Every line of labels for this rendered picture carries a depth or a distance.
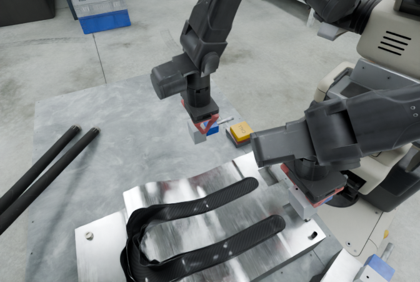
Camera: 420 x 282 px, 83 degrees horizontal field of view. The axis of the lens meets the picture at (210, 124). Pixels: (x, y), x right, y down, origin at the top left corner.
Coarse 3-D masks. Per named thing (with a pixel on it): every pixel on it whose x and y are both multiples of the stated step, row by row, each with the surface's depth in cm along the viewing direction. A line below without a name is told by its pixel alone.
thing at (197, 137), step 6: (222, 120) 68; (228, 120) 68; (192, 126) 64; (204, 126) 63; (216, 126) 65; (192, 132) 63; (198, 132) 63; (210, 132) 66; (216, 132) 67; (192, 138) 66; (198, 138) 65; (204, 138) 66
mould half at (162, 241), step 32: (128, 192) 53; (160, 192) 54; (192, 192) 58; (256, 192) 58; (96, 224) 56; (160, 224) 49; (192, 224) 51; (224, 224) 53; (288, 224) 53; (96, 256) 51; (160, 256) 44; (256, 256) 49; (288, 256) 49
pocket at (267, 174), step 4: (264, 168) 64; (268, 168) 65; (260, 172) 64; (264, 172) 65; (268, 172) 65; (272, 172) 64; (264, 176) 64; (268, 176) 64; (272, 176) 64; (276, 176) 63; (264, 180) 63; (268, 180) 63; (272, 180) 63; (276, 180) 63; (280, 180) 62; (268, 184) 62; (272, 184) 62
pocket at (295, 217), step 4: (288, 204) 57; (284, 208) 58; (288, 208) 58; (292, 208) 58; (288, 212) 57; (292, 212) 57; (296, 212) 57; (292, 216) 57; (296, 216) 57; (300, 216) 57; (292, 220) 56; (296, 220) 56; (300, 220) 56; (304, 220) 56; (308, 220) 55; (296, 224) 55; (300, 224) 55
